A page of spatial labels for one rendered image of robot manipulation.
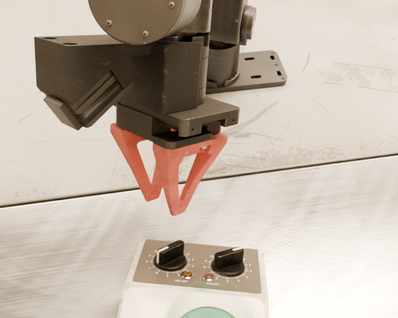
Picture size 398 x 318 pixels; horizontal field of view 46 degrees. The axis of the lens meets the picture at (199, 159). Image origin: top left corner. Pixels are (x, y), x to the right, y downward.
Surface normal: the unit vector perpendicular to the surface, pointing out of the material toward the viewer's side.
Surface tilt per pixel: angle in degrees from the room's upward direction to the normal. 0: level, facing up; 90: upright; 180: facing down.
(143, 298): 0
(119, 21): 59
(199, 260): 30
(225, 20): 67
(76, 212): 0
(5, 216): 0
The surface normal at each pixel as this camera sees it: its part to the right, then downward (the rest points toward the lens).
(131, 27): -0.19, 0.34
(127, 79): 0.70, 0.30
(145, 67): -0.70, 0.21
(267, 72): 0.02, -0.62
